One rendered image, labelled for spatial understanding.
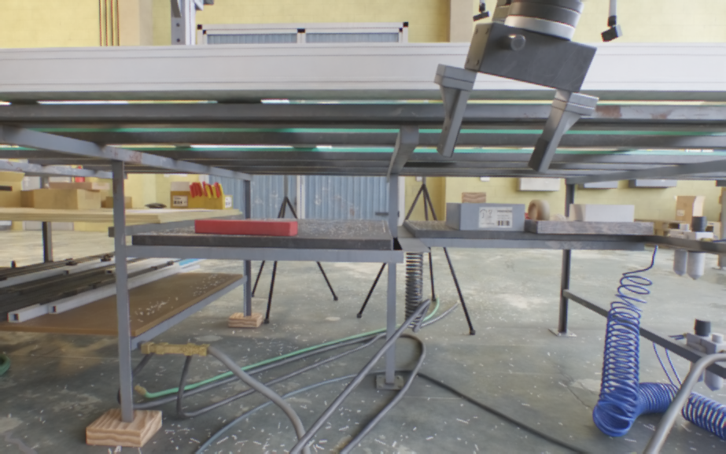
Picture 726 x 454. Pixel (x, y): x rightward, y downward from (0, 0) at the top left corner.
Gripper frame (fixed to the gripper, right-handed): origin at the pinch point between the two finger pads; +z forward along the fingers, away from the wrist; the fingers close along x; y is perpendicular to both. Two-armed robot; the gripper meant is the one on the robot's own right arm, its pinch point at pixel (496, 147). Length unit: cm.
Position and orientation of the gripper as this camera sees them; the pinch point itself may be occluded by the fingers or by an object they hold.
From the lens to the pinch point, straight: 51.4
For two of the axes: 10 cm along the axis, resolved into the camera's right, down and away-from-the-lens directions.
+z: -1.9, 8.8, 4.4
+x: 9.8, 1.2, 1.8
